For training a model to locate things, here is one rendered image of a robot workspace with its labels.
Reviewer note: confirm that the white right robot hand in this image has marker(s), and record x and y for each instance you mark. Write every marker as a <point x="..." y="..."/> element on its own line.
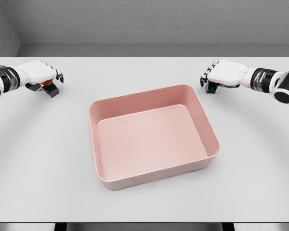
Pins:
<point x="225" y="73"/>

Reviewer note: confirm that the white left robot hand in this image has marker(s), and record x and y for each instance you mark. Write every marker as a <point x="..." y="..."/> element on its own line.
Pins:
<point x="36" y="71"/>

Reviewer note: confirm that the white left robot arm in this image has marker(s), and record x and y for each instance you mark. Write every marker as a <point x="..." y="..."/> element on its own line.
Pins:
<point x="3" y="80"/>

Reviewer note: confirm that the pink plastic basket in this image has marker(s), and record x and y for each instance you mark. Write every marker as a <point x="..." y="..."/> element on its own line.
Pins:
<point x="154" y="137"/>

